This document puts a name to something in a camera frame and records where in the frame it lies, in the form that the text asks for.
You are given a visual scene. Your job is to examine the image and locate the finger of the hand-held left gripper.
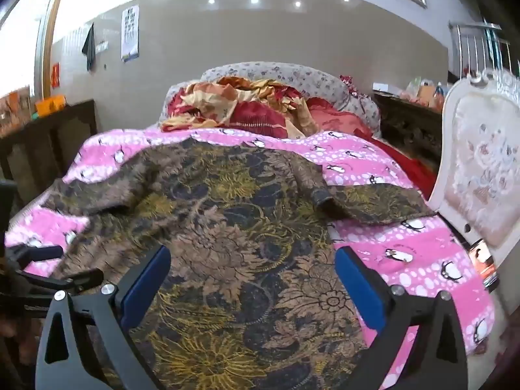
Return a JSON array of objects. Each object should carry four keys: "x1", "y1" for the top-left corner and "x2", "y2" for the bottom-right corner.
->
[
  {"x1": 20, "y1": 269, "x2": 104, "y2": 294},
  {"x1": 6, "y1": 245, "x2": 64, "y2": 271}
]

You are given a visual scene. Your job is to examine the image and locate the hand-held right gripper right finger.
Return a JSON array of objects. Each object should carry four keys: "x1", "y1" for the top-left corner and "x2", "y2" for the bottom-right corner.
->
[{"x1": 335, "y1": 246, "x2": 469, "y2": 390}]

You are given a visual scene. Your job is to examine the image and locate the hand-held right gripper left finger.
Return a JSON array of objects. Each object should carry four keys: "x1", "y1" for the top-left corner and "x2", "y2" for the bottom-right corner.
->
[{"x1": 36, "y1": 245, "x2": 171, "y2": 390}]

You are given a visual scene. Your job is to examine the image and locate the brown floral patterned garment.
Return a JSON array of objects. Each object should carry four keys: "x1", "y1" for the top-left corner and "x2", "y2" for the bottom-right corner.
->
[{"x1": 41, "y1": 138, "x2": 437, "y2": 390}]

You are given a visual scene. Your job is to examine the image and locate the pink penguin print blanket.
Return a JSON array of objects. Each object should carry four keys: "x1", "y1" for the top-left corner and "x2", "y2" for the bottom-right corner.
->
[{"x1": 4, "y1": 128, "x2": 496, "y2": 358}]

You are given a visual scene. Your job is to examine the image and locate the dark wooden cabinet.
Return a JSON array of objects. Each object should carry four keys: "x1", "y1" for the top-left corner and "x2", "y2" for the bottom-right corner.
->
[{"x1": 0, "y1": 99, "x2": 98, "y2": 212}]

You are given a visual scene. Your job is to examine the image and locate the orange and black box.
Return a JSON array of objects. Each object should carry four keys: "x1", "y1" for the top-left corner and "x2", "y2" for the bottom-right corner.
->
[{"x1": 467, "y1": 240, "x2": 498, "y2": 290}]

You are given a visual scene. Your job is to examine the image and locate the red bedsheet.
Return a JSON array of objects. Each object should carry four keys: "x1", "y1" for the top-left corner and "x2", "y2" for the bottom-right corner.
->
[{"x1": 371, "y1": 136, "x2": 438, "y2": 204}]

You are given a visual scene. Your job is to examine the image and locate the orange printed boxes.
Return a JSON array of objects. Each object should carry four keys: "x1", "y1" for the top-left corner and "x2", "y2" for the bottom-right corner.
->
[{"x1": 0, "y1": 89, "x2": 33, "y2": 136}]

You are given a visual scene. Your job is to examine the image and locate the orange basket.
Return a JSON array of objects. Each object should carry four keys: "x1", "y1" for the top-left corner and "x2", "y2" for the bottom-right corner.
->
[{"x1": 34, "y1": 95, "x2": 66, "y2": 118}]

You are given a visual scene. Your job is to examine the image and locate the red pillow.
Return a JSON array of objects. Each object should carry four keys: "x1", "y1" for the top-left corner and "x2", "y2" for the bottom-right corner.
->
[{"x1": 306, "y1": 97, "x2": 376, "y2": 141}]

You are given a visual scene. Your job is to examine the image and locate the dark carved wooden headboard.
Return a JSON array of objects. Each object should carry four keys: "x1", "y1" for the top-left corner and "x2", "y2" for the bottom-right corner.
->
[{"x1": 373, "y1": 91, "x2": 443, "y2": 171}]

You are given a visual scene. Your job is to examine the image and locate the white ornate upholstered chair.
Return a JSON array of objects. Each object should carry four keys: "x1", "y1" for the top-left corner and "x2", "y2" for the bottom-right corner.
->
[{"x1": 428, "y1": 69, "x2": 520, "y2": 261}]

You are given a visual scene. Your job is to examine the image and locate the red and gold quilt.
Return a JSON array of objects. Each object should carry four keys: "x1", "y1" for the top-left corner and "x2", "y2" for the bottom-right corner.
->
[{"x1": 160, "y1": 75, "x2": 326, "y2": 139}]

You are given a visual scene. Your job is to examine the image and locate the dark hanging cloth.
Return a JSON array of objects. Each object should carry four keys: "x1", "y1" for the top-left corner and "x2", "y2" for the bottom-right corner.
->
[{"x1": 81, "y1": 23, "x2": 96, "y2": 72}]

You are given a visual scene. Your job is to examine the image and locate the grey floral pillow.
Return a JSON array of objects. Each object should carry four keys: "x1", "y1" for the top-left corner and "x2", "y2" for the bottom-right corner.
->
[{"x1": 162, "y1": 62, "x2": 380, "y2": 135}]

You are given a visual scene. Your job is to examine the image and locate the metal rack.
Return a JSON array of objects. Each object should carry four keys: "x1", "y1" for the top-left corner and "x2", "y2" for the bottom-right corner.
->
[{"x1": 449, "y1": 18, "x2": 513, "y2": 80}]

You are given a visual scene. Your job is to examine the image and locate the wooden door frame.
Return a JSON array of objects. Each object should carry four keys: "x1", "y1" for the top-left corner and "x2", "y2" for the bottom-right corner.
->
[{"x1": 34, "y1": 0, "x2": 70, "y2": 100}]

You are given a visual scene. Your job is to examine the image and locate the wall calendar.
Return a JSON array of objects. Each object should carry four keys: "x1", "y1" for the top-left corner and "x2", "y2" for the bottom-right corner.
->
[{"x1": 121, "y1": 5, "x2": 140, "y2": 63}]

